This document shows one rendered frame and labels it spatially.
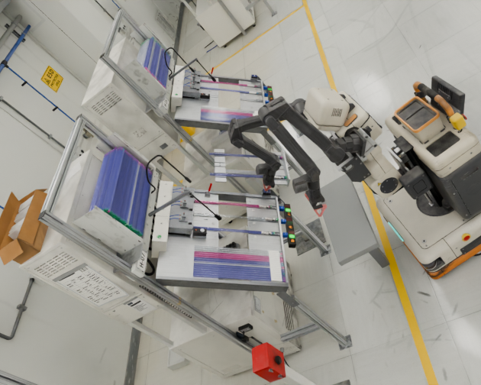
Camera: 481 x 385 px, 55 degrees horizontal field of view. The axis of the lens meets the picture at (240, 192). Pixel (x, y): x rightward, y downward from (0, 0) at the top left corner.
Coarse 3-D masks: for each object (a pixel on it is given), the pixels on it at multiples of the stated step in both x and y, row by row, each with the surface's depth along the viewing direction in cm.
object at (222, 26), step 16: (208, 0) 639; (224, 0) 639; (240, 0) 646; (256, 0) 636; (208, 16) 654; (224, 16) 654; (240, 16) 655; (272, 16) 651; (208, 32) 670; (224, 32) 671; (240, 32) 672
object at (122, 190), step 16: (112, 160) 255; (128, 160) 262; (112, 176) 244; (128, 176) 255; (144, 176) 268; (96, 192) 242; (112, 192) 237; (128, 192) 249; (144, 192) 261; (112, 208) 232; (128, 208) 243; (144, 208) 254; (128, 224) 237
